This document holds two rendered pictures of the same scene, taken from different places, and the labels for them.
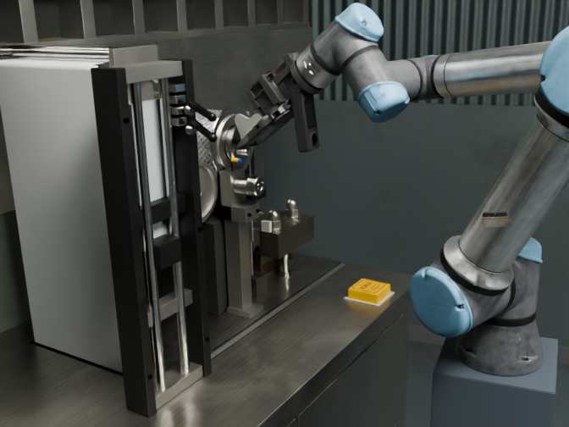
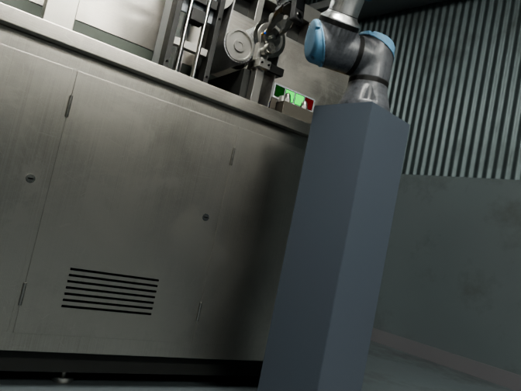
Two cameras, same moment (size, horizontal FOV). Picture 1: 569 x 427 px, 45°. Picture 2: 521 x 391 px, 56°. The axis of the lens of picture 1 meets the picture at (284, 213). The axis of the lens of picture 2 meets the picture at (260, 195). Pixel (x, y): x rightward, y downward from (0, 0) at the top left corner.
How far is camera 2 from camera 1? 1.29 m
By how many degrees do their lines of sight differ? 33
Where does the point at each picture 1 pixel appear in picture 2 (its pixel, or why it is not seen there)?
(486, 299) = (333, 28)
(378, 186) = (422, 233)
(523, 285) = (371, 51)
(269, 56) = (338, 80)
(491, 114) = (509, 185)
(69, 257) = not seen: hidden behind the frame
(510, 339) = (360, 86)
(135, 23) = (256, 15)
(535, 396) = (362, 106)
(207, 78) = (291, 65)
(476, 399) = (332, 116)
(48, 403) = not seen: hidden behind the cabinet
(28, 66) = not seen: outside the picture
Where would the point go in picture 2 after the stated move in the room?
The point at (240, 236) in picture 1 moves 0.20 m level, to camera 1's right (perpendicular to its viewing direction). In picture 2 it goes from (256, 76) to (307, 79)
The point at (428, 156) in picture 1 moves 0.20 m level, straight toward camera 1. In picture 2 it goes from (460, 213) to (451, 208)
